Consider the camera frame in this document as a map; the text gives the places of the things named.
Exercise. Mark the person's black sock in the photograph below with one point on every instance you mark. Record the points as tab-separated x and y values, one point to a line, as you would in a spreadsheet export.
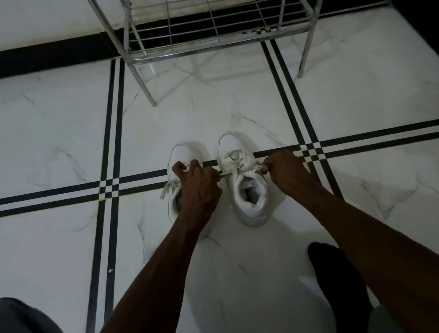
341	288

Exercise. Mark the person's left forearm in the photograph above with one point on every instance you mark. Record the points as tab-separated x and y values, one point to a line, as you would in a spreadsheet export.
158	290

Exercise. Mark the white shoelace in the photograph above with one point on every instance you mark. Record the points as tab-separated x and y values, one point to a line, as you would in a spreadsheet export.
238	162
166	188

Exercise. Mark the person's left fingers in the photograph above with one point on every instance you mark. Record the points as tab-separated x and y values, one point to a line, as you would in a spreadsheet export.
188	166

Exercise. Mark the person's right fingers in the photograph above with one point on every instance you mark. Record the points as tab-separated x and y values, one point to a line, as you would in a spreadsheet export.
269	166

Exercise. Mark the person's right forearm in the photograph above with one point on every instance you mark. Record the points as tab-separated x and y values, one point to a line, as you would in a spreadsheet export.
387	264

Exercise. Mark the white sneaker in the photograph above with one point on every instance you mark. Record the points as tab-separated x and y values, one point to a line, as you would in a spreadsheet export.
181	152
251	204

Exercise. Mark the person's left hand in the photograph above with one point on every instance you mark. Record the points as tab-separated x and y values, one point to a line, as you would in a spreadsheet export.
200	191

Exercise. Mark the person's right hand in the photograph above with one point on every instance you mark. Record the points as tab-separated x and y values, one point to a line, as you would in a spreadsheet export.
290	173

